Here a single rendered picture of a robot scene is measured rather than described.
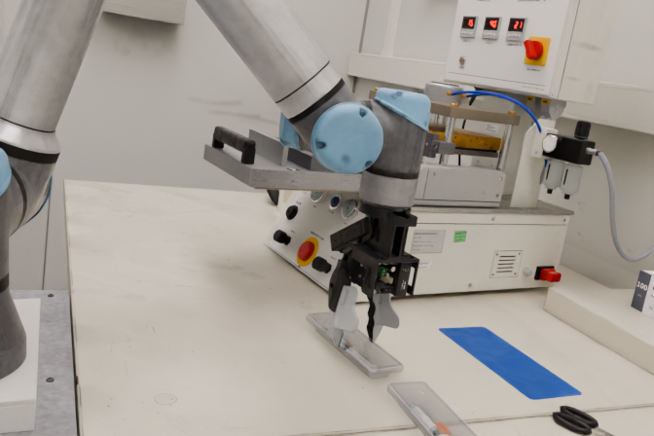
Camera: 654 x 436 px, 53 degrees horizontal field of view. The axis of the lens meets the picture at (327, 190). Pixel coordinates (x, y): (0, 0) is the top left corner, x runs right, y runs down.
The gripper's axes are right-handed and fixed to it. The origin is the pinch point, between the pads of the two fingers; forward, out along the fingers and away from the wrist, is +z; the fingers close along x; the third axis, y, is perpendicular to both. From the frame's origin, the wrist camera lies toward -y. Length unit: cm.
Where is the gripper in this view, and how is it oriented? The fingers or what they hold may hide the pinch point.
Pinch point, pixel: (353, 334)
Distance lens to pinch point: 96.6
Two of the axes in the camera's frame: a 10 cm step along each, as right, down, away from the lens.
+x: 8.5, 0.3, 5.2
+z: -1.5, 9.7, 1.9
